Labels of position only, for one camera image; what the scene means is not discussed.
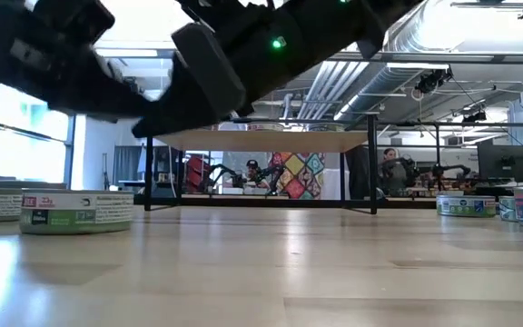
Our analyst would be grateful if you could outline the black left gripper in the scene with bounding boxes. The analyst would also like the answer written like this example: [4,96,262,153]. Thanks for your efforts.
[0,0,156,122]

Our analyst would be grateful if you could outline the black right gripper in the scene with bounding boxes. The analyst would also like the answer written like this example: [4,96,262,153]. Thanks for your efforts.
[183,0,362,114]

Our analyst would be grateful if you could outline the silver pull-tab tuna can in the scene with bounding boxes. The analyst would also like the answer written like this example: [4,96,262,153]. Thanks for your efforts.
[19,188,135,236]
[305,122,346,134]

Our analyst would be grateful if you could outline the wooden shelf black metal legs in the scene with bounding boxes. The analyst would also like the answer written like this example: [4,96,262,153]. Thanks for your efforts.
[143,113,379,215]

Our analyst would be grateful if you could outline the white ceiling pipes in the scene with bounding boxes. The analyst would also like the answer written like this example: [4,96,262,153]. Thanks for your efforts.
[295,61,371,122]

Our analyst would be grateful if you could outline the grey curtain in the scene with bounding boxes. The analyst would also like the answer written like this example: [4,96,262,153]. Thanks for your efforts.
[112,144,144,185]

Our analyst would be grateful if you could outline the red cart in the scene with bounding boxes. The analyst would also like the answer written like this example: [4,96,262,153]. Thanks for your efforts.
[183,154,212,194]

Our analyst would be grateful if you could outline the large window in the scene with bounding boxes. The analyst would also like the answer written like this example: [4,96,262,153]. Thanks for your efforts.
[0,79,77,188]

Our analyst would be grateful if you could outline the person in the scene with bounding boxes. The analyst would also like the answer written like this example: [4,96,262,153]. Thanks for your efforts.
[378,147,410,197]
[244,158,265,187]

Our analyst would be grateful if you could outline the grey overhead rig beam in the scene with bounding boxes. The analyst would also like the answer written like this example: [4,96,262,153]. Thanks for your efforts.
[93,47,523,64]

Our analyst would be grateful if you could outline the colourful patchwork panel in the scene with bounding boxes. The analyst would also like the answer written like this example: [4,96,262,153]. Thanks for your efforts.
[268,152,327,201]

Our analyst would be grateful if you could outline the black ceiling spotlight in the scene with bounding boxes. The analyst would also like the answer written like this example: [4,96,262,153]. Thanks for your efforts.
[460,108,488,124]

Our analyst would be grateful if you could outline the black computer monitor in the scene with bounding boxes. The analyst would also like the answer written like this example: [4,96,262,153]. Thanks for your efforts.
[477,144,523,183]

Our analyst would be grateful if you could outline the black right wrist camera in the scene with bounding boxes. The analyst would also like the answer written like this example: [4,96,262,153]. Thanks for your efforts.
[172,21,248,124]

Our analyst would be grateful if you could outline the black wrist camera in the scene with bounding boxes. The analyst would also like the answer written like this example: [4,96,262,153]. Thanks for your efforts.
[38,0,116,45]
[172,21,248,124]

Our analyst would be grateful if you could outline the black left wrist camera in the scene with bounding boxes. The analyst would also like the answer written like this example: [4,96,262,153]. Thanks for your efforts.
[38,0,116,45]

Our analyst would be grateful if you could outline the silver ventilation duct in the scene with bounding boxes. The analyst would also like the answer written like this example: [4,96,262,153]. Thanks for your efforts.
[329,0,494,131]

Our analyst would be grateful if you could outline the black aluminium table frame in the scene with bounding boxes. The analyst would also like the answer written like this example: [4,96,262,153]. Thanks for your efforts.
[133,193,439,210]

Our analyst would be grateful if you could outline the black hanging camera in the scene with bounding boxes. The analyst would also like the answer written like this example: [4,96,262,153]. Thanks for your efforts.
[414,67,454,95]

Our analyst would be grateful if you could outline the black background workstation frame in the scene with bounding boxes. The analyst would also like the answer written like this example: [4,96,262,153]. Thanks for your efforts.
[376,118,523,177]

